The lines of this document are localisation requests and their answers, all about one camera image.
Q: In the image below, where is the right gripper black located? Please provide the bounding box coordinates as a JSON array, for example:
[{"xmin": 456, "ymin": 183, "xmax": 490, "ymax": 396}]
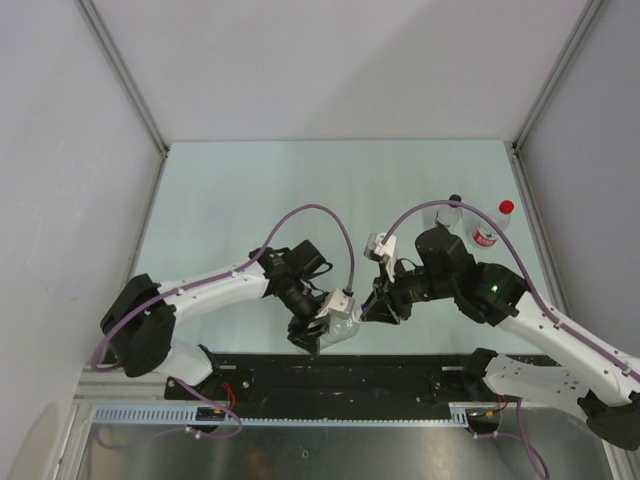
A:
[{"xmin": 361, "ymin": 258, "xmax": 455, "ymax": 326}]

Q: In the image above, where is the tall clear bottle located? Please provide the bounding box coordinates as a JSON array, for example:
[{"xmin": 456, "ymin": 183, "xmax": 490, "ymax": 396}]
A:
[{"xmin": 319, "ymin": 309, "xmax": 361, "ymax": 351}]

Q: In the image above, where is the short clear bottle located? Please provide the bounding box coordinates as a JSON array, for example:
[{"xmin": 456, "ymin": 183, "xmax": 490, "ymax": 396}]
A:
[{"xmin": 435, "ymin": 203, "xmax": 462, "ymax": 232}]

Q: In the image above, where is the clear bottle red label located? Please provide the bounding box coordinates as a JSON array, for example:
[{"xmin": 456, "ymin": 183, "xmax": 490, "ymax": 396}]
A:
[{"xmin": 471, "ymin": 206, "xmax": 514, "ymax": 248}]

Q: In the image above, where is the black bottle cap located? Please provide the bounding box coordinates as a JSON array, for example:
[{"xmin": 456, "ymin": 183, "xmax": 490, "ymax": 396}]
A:
[{"xmin": 449, "ymin": 194, "xmax": 462, "ymax": 208}]

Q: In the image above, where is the red bottle cap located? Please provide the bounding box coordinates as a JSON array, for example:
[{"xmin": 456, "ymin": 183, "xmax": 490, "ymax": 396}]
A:
[{"xmin": 499, "ymin": 200, "xmax": 515, "ymax": 215}]

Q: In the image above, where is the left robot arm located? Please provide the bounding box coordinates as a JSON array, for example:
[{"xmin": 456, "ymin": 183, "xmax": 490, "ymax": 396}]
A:
[{"xmin": 100, "ymin": 240, "xmax": 333, "ymax": 400}]

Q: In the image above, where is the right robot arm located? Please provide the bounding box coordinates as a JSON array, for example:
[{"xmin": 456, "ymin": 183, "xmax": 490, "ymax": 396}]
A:
[{"xmin": 361, "ymin": 227, "xmax": 639, "ymax": 451}]

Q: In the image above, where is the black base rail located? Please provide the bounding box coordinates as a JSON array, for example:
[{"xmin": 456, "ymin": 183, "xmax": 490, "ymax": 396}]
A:
[{"xmin": 196, "ymin": 354, "xmax": 502, "ymax": 416}]

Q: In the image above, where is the slotted cable duct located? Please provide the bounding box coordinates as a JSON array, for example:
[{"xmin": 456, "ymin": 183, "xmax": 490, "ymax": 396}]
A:
[{"xmin": 93, "ymin": 404, "xmax": 470, "ymax": 427}]

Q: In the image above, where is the left aluminium corner post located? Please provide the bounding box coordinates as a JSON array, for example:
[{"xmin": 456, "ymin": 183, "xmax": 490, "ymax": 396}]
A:
[{"xmin": 74, "ymin": 0, "xmax": 169, "ymax": 155}]

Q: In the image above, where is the aluminium corner post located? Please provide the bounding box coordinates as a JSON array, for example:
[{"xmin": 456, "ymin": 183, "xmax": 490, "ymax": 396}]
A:
[
  {"xmin": 511, "ymin": 0, "xmax": 609, "ymax": 155},
  {"xmin": 74, "ymin": 0, "xmax": 169, "ymax": 155}
]

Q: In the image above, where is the right aluminium corner post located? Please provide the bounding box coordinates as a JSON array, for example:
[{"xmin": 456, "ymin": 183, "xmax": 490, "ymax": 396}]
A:
[{"xmin": 511, "ymin": 0, "xmax": 609, "ymax": 155}]

